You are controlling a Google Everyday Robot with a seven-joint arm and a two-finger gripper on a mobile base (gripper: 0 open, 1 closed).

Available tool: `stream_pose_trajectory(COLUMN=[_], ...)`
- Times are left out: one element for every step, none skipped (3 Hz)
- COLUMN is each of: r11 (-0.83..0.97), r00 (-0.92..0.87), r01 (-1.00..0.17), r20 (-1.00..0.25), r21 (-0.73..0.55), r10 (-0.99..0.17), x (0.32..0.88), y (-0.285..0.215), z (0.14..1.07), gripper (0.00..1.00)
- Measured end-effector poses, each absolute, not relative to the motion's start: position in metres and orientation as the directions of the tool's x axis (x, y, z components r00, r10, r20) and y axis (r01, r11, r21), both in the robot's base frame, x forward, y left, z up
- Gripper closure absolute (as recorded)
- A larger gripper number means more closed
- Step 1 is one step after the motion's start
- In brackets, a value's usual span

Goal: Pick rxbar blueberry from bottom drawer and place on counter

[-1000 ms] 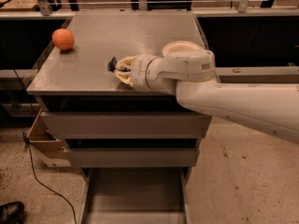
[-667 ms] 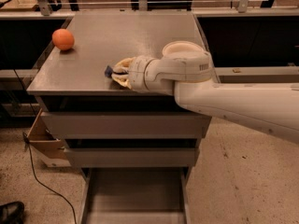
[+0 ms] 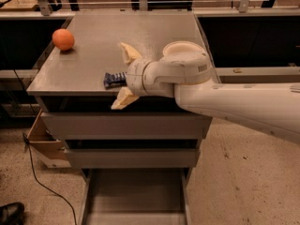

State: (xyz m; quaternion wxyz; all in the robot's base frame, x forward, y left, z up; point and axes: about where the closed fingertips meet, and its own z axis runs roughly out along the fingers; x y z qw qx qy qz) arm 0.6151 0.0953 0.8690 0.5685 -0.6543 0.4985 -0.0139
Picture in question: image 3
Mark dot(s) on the dark blue rxbar wrapper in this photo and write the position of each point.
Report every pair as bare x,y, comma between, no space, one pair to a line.
113,80

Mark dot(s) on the black shoe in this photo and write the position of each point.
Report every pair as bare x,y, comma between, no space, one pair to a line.
12,214

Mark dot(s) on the brown cardboard box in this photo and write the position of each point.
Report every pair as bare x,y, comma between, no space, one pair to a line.
49,150

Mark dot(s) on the grey open bottom drawer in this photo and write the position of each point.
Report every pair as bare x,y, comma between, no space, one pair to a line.
135,197

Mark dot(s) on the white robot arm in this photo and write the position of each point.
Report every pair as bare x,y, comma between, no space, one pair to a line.
186,73

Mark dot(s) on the grey drawer cabinet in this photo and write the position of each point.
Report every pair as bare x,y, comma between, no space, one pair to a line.
72,82

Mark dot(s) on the orange fruit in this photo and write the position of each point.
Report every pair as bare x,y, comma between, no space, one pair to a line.
63,39

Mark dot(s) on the grey top drawer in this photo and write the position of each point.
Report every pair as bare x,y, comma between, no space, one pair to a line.
126,126

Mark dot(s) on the grey middle drawer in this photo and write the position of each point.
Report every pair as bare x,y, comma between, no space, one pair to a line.
132,158

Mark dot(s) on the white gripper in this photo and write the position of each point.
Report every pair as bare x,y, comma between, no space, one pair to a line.
135,76

